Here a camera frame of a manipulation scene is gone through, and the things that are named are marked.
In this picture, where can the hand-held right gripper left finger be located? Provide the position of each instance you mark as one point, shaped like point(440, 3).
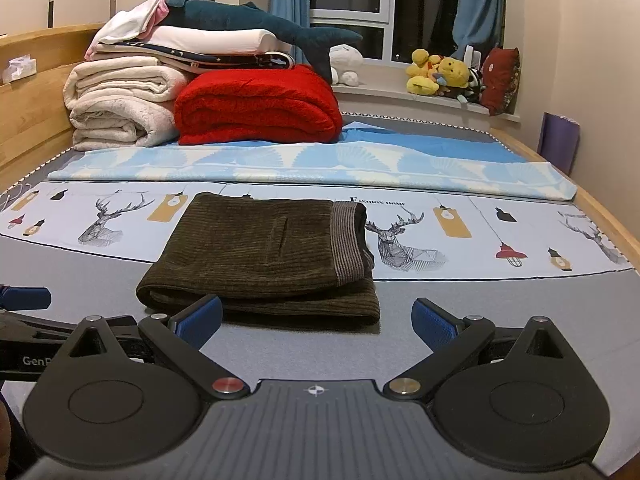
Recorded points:
point(200, 317)

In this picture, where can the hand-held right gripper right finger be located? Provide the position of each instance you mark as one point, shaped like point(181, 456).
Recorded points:
point(432, 322)

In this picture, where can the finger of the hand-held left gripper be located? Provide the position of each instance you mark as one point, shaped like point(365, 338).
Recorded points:
point(25, 297)
point(35, 325)

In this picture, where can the light blue leaf-print sheet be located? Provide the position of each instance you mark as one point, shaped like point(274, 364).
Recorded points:
point(300, 165)

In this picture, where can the cream folded blanket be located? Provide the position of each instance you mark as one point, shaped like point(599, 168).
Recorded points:
point(115, 100)

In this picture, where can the red folded blanket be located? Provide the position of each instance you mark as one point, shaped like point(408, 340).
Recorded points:
point(255, 105)

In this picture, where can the purple bag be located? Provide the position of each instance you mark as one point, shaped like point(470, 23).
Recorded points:
point(560, 142)

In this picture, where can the tissue pack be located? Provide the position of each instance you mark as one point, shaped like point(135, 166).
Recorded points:
point(20, 69)

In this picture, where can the white window sill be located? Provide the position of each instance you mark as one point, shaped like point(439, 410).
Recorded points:
point(390, 95)

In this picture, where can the red patterned cushion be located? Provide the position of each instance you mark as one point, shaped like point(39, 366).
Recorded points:
point(500, 82)

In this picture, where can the yellow duck plush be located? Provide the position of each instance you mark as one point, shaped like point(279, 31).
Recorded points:
point(422, 72)

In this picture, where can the yellow bear plush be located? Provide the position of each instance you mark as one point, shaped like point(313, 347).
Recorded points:
point(455, 72)

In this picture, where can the white plastic object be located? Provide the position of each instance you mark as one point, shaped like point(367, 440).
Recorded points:
point(472, 57)

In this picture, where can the white plush toy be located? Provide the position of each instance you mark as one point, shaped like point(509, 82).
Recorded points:
point(346, 60)

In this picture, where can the white folded duvet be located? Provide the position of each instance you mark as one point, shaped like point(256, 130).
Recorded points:
point(215, 40)

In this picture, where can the white and pink cloth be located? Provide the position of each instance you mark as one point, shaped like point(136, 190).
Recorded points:
point(127, 25)

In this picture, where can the blue shark plush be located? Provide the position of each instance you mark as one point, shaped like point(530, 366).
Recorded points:
point(225, 17)

